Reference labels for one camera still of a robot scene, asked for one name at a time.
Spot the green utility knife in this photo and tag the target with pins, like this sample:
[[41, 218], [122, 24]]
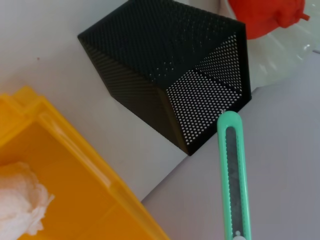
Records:
[[230, 118]]

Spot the white paper ball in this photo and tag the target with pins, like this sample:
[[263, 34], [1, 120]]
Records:
[[17, 200]]

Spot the pale green glass fruit plate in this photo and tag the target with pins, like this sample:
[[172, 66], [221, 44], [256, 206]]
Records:
[[275, 62]]

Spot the yellow plastic storage bin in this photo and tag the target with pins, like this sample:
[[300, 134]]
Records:
[[75, 187]]

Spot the black mesh pen holder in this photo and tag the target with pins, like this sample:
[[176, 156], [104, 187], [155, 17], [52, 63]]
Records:
[[150, 62]]

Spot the red-orange fruit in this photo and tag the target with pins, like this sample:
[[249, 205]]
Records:
[[255, 15]]

